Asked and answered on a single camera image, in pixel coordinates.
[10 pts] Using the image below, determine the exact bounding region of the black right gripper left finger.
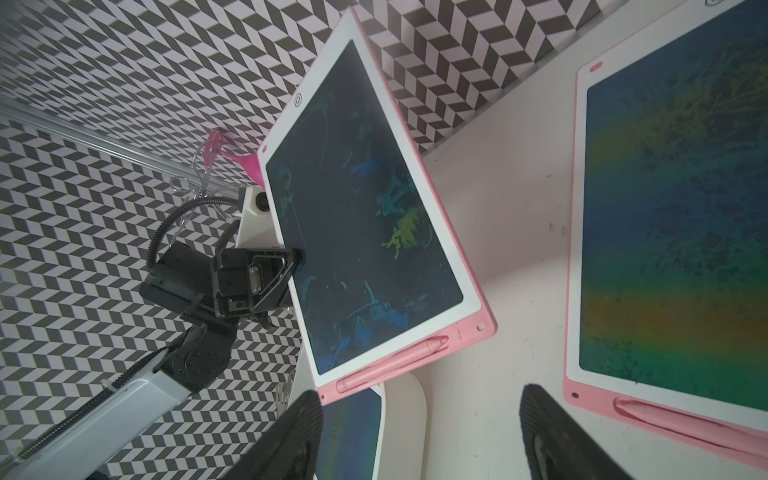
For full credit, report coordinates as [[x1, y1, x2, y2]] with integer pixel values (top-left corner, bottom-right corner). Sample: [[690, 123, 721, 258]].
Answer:
[[222, 390, 323, 480]]

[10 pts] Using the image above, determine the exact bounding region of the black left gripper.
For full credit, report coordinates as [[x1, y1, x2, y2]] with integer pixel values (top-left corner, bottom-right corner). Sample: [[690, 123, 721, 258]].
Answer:
[[139, 241, 302, 318]]

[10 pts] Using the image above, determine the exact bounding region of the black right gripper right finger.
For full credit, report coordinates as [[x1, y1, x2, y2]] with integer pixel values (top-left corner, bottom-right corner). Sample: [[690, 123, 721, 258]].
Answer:
[[519, 384, 631, 480]]

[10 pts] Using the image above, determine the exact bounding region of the white plastic storage box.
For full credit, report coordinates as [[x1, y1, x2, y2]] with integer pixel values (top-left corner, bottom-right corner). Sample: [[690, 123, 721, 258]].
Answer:
[[287, 353, 428, 480]]

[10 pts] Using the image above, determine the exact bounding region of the pink writing tablet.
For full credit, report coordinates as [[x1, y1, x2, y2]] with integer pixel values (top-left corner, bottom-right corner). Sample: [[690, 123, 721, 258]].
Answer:
[[314, 389, 383, 480], [259, 9, 498, 405], [563, 1, 767, 470]]

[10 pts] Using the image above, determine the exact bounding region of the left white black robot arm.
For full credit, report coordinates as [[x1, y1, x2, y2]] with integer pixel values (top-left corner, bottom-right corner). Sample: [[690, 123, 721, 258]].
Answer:
[[1, 242, 301, 479]]

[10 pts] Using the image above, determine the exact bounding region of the chrome wire jewelry stand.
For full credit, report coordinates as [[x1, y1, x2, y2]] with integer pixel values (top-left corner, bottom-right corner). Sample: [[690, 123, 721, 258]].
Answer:
[[170, 128, 238, 201]]

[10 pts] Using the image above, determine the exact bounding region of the aluminium corner post left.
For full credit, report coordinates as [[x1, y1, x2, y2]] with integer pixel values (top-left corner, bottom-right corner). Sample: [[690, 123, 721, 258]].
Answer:
[[1, 96, 200, 184]]

